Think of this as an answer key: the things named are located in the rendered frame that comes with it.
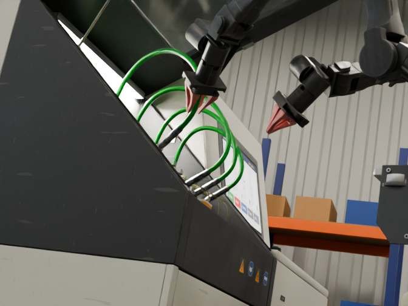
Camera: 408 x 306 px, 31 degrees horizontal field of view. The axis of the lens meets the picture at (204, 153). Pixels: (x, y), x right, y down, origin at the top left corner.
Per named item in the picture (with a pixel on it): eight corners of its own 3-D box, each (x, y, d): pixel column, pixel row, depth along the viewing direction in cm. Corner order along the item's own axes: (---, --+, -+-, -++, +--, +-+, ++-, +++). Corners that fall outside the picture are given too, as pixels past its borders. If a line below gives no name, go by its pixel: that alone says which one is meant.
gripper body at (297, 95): (285, 104, 200) (305, 84, 198) (305, 127, 193) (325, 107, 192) (272, 94, 195) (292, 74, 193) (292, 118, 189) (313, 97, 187)
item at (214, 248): (181, 268, 158) (195, 196, 162) (163, 266, 160) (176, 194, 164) (265, 311, 212) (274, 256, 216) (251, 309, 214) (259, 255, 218)
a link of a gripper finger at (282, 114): (265, 126, 202) (289, 101, 200) (278, 142, 197) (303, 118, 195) (251, 116, 197) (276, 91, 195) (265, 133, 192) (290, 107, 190)
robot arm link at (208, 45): (218, 45, 177) (236, 46, 181) (203, 31, 182) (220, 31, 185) (208, 70, 181) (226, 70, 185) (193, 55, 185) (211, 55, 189)
